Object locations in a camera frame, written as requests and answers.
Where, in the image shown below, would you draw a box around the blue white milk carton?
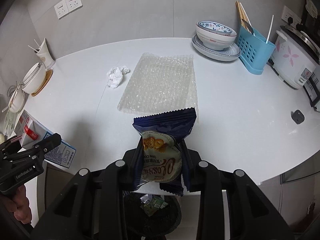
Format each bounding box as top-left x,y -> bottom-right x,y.
14,109 -> 77,169

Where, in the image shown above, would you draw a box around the green white medicine box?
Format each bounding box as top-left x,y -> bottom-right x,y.
143,195 -> 168,217

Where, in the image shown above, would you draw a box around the dark blue snack packet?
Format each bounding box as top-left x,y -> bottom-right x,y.
133,107 -> 196,196

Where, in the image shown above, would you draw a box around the black mesh trash bin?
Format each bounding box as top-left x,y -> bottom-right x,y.
124,193 -> 182,239

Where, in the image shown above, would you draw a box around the white kitchen counter cabinet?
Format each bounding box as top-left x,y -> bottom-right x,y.
25,163 -> 319,228

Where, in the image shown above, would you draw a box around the person's left hand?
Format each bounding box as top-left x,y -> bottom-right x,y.
1,185 -> 32,224

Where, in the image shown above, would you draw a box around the white bowl at edge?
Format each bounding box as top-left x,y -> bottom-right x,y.
2,83 -> 25,113

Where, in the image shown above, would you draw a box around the silver foil wrapper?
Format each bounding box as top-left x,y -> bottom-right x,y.
140,194 -> 152,205

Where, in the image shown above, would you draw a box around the white bowl with lid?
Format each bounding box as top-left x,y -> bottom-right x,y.
22,62 -> 46,94

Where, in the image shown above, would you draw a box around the wooden coaster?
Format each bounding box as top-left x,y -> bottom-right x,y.
31,69 -> 53,96

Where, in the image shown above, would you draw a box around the white paper cup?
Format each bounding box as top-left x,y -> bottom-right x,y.
28,38 -> 55,70

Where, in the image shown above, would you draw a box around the crumpled white tissue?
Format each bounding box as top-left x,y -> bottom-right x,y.
107,66 -> 130,89

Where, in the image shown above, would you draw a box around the small black puck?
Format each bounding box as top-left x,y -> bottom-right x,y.
291,109 -> 305,125

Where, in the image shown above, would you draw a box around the bubble wrap sheet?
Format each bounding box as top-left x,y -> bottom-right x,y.
117,53 -> 199,116

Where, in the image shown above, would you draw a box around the microwave oven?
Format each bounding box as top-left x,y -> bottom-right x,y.
304,66 -> 320,112

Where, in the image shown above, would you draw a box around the blue utensil holder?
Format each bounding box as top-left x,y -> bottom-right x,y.
236,25 -> 276,75

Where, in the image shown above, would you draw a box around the white rice cooker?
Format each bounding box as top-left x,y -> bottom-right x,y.
269,25 -> 319,89

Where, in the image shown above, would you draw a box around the blue patterned bowl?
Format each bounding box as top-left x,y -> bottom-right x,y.
196,21 -> 237,51

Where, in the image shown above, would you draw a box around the wooden chopsticks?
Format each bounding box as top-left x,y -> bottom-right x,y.
235,1 -> 252,31

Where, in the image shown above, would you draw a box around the white wall socket pair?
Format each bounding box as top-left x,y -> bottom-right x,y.
54,0 -> 83,19

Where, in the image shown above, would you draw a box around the white wall socket right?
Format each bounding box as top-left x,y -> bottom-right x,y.
281,6 -> 301,26

